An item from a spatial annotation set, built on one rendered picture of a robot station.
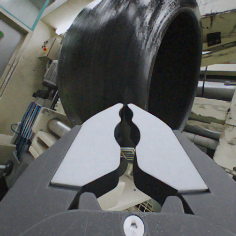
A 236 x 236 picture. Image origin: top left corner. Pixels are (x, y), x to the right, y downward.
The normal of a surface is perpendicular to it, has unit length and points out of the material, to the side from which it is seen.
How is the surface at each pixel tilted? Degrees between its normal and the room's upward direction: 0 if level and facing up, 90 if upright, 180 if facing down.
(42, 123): 90
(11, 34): 90
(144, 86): 95
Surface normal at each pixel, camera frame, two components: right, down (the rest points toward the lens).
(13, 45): 0.73, 0.24
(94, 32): -0.62, -0.18
